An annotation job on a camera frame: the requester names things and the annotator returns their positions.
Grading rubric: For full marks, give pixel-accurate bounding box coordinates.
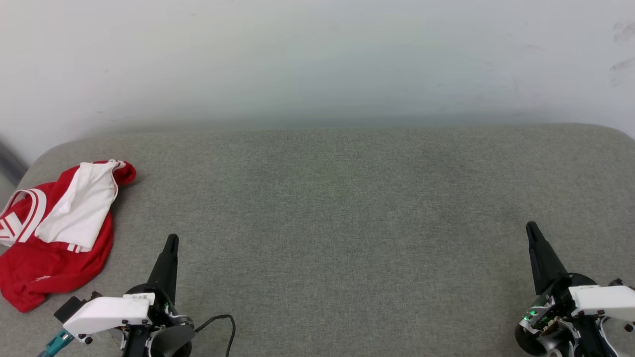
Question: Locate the grey fabric sofa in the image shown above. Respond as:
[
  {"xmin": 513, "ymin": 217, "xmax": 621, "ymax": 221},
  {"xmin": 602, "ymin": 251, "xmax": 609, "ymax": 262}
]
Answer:
[{"xmin": 0, "ymin": 123, "xmax": 635, "ymax": 357}]

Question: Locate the white right camera mount bracket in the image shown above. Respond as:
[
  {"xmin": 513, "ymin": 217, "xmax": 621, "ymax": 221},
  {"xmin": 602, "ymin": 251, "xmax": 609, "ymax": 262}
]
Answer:
[{"xmin": 570, "ymin": 285, "xmax": 635, "ymax": 323}]

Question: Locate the teal left camera connector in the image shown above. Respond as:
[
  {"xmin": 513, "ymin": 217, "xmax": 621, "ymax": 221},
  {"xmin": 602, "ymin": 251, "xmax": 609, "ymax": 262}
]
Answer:
[{"xmin": 37, "ymin": 330, "xmax": 75, "ymax": 357}]

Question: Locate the grey metal rail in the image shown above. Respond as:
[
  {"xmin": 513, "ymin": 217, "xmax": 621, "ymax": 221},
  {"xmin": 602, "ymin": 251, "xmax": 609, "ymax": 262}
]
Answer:
[{"xmin": 0, "ymin": 139, "xmax": 28, "ymax": 186}]

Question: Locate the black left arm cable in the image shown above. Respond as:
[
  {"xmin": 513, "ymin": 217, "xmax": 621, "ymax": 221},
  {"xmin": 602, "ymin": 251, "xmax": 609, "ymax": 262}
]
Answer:
[{"xmin": 194, "ymin": 314, "xmax": 236, "ymax": 357}]

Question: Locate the white left camera mount bracket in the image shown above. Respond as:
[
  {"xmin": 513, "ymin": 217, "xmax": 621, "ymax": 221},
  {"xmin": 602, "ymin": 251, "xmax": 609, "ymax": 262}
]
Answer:
[{"xmin": 63, "ymin": 293, "xmax": 155, "ymax": 344}]

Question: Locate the red and white jersey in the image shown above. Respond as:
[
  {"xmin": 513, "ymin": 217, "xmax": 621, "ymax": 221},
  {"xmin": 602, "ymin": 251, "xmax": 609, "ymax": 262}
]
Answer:
[{"xmin": 0, "ymin": 159, "xmax": 137, "ymax": 314}]

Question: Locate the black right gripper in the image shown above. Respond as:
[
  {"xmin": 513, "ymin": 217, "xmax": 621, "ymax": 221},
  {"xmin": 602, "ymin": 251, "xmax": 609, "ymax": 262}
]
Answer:
[{"xmin": 514, "ymin": 222, "xmax": 616, "ymax": 357}]

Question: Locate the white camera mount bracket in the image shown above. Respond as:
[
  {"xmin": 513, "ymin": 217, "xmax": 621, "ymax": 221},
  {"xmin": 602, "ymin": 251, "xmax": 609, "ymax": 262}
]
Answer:
[
  {"xmin": 570, "ymin": 285, "xmax": 635, "ymax": 323},
  {"xmin": 63, "ymin": 293, "xmax": 155, "ymax": 344}
]

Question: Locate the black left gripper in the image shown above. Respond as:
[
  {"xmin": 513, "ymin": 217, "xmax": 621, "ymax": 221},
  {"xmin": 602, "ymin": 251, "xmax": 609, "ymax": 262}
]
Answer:
[{"xmin": 123, "ymin": 234, "xmax": 195, "ymax": 357}]

